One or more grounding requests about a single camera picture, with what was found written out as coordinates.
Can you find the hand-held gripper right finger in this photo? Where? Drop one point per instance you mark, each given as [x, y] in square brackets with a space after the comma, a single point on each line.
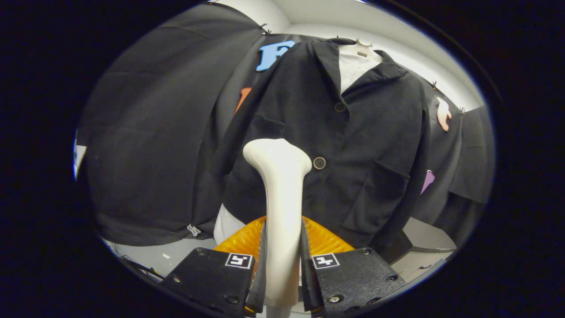
[307, 278]

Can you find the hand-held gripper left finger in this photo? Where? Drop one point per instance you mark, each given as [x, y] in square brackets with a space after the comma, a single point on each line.
[258, 278]

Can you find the black suit jacket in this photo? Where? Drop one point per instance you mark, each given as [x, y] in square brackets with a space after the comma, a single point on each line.
[366, 154]

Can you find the cream clothes hanger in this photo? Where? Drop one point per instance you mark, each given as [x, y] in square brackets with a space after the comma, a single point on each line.
[364, 46]

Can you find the small white cloth tie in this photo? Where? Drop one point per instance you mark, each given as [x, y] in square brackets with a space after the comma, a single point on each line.
[193, 230]

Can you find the grey cabinet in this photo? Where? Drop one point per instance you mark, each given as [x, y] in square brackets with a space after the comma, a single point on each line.
[423, 238]

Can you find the black backdrop cloth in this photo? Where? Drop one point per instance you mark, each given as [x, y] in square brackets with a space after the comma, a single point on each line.
[154, 132]

